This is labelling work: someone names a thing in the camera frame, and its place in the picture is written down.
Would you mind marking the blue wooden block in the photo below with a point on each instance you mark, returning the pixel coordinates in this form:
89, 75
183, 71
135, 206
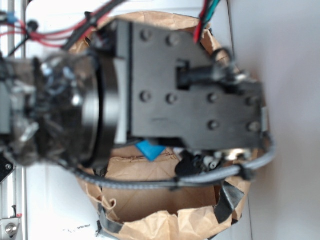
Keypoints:
149, 151

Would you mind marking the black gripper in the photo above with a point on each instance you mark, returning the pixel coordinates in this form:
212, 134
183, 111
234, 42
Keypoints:
177, 95

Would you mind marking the brown paper bag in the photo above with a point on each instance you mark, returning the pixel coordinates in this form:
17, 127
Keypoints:
137, 199

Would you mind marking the black mounting plate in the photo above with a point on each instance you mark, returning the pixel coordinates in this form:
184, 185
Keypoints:
7, 164

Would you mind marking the aluminium frame rail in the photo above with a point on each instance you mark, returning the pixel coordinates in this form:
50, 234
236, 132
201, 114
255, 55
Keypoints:
13, 210

